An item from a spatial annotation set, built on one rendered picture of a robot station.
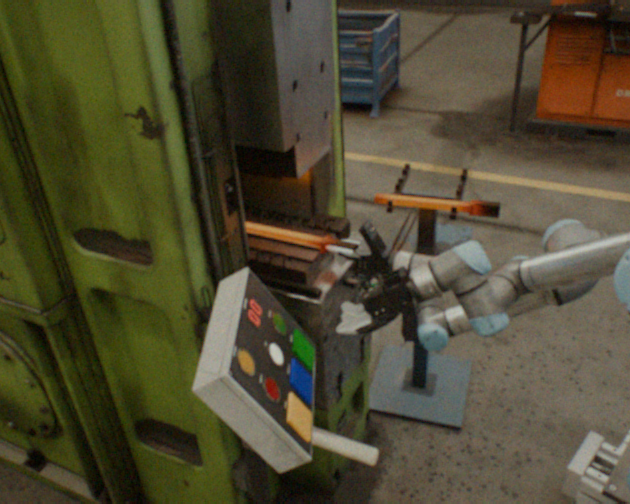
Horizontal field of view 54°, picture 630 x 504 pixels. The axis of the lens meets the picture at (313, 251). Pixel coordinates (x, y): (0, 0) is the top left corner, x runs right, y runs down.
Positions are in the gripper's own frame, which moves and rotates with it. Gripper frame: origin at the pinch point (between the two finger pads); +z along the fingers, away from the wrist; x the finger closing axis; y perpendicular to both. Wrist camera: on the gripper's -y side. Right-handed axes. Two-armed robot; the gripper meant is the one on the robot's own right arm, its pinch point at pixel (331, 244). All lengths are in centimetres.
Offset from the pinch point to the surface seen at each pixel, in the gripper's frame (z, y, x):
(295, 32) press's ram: 2, -62, -7
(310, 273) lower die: 2.6, 4.8, -9.4
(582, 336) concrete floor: -71, 102, 110
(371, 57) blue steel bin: 127, 51, 342
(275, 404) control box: -19, -7, -66
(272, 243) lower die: 17.9, 1.2, -3.9
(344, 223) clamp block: 3.1, 2.6, 15.9
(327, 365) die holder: -3.0, 34.7, -14.1
